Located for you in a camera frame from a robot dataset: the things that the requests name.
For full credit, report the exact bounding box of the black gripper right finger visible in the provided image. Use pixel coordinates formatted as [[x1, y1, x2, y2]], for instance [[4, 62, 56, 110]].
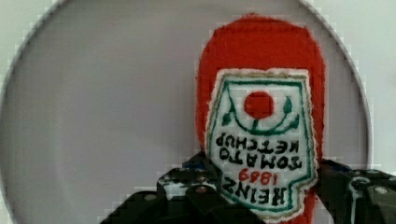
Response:
[[316, 160, 396, 224]]

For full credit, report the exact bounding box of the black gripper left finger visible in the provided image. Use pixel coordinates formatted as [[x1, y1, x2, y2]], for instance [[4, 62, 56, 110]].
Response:
[[100, 151, 264, 224]]

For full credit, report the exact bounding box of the round grey plate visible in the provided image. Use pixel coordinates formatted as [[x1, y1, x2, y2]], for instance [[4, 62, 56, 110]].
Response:
[[1, 0, 372, 224]]

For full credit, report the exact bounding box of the red plush ketchup bottle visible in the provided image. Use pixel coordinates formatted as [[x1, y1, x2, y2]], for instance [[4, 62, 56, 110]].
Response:
[[195, 14, 325, 224]]

